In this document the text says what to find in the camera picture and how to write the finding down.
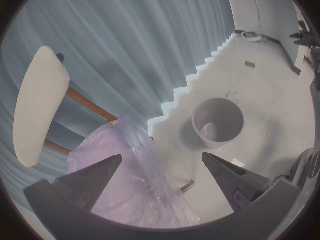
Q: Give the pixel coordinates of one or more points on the white trash bin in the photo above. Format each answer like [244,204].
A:
[217,124]

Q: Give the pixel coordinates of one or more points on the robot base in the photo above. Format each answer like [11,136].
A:
[302,164]

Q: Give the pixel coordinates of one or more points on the crumpled white paper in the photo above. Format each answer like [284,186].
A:
[233,95]

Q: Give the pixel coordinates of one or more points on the purple plastic bag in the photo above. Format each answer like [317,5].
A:
[140,164]

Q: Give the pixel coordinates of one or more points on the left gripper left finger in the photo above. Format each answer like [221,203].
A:
[95,179]

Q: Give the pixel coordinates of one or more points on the cream cushioned wooden chair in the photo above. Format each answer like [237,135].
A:
[37,104]

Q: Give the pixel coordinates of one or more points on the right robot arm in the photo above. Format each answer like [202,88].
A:
[315,59]

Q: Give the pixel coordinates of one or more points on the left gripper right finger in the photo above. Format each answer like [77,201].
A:
[230,179]

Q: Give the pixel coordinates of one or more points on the pale blue curtain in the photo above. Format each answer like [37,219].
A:
[112,46]

